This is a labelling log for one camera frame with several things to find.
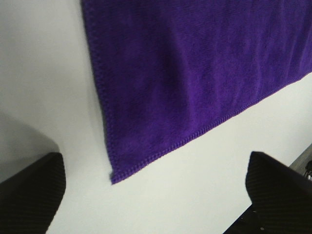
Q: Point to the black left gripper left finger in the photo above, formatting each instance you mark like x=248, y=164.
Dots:
x=30, y=199

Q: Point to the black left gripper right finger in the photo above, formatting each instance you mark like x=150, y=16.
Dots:
x=281, y=199

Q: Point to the purple microfiber towel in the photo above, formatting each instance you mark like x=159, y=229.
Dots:
x=168, y=71

